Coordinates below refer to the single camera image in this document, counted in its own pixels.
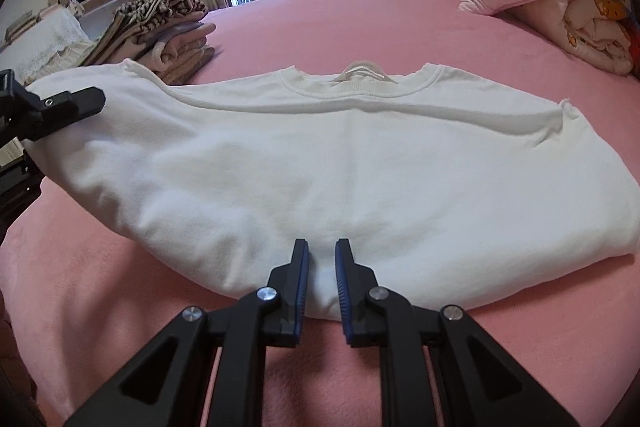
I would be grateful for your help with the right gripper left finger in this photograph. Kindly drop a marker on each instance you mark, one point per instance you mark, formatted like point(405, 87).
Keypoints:
point(207, 367)

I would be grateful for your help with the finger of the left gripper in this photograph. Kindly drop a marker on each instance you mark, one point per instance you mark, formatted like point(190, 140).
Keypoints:
point(63, 109)

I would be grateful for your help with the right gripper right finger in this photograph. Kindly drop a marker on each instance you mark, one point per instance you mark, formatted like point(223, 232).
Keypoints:
point(437, 367)

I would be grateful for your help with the white sweatshirt orange stripes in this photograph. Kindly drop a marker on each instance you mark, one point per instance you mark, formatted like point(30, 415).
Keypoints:
point(453, 188)

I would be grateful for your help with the stack of folded clothes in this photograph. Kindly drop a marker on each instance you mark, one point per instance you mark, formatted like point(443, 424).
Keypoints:
point(168, 37)

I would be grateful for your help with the white lace cover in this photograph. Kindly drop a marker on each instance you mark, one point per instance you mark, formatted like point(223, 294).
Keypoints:
point(55, 43)

